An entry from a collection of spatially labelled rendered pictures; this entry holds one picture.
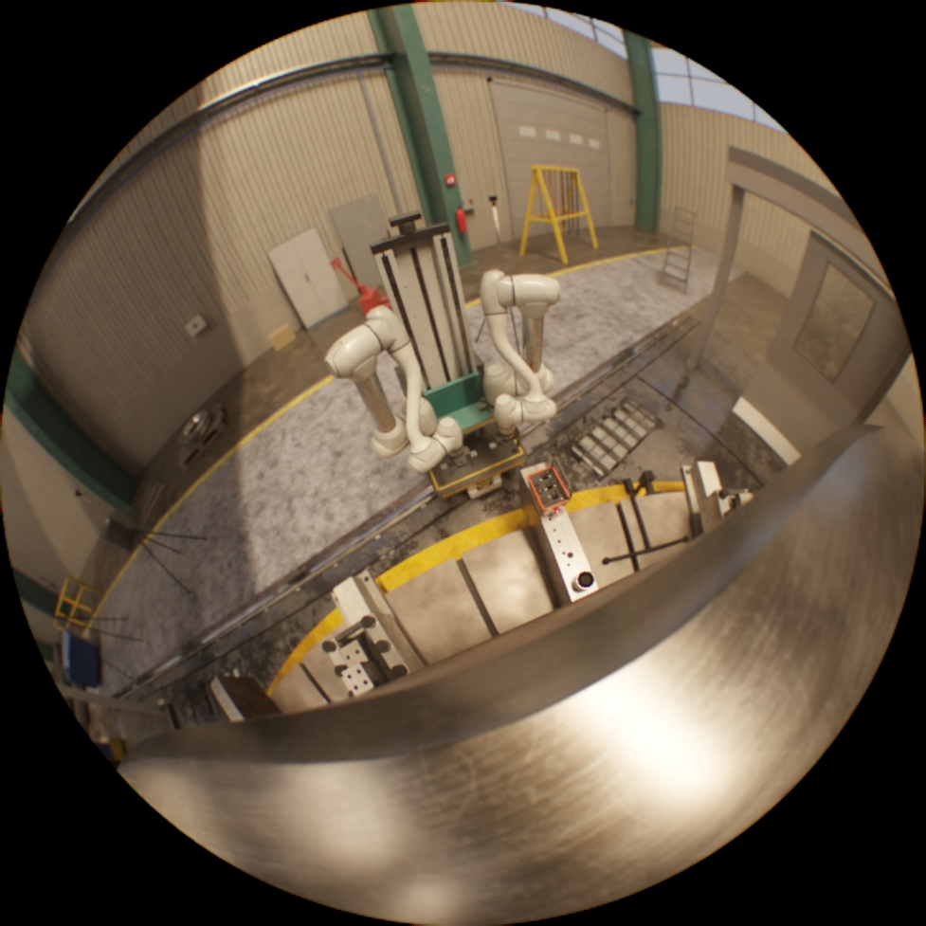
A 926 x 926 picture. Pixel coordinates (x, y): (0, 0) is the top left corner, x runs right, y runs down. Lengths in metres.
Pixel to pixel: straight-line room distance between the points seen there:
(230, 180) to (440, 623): 7.24
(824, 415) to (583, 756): 3.70
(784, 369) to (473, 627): 3.64
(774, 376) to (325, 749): 3.76
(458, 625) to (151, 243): 7.50
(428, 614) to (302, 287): 5.75
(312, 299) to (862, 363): 7.90
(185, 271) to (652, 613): 6.97
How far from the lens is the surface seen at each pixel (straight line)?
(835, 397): 3.69
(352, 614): 1.75
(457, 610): 1.69
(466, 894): 0.34
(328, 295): 6.23
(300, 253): 6.05
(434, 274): 1.41
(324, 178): 6.79
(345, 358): 1.01
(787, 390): 3.69
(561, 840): 0.27
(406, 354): 1.12
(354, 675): 1.32
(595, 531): 1.82
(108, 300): 7.64
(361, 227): 6.78
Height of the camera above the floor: 1.97
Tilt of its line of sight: 56 degrees down
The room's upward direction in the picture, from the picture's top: 17 degrees counter-clockwise
